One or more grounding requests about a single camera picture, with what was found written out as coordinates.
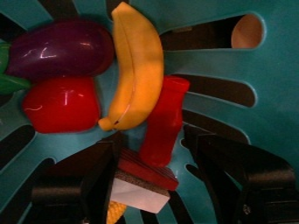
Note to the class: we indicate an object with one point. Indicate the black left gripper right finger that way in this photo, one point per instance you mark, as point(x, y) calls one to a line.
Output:
point(249, 180)

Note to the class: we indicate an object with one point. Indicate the red toy ketchup bottle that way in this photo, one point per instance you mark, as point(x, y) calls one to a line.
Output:
point(166, 119)

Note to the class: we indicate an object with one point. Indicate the yellow toy corn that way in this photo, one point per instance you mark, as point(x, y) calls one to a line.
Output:
point(116, 213)

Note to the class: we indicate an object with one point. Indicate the red toy apple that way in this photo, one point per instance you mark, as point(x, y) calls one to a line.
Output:
point(62, 105)

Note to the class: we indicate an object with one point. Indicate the yellow toy banana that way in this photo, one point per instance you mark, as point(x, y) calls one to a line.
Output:
point(138, 67)

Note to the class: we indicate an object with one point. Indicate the red and white toy slice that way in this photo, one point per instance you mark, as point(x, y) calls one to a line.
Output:
point(145, 183)

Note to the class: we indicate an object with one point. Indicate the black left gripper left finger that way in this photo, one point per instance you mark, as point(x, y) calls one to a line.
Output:
point(74, 186)

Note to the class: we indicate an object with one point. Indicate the purple toy eggplant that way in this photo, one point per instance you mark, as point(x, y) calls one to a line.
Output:
point(62, 49)

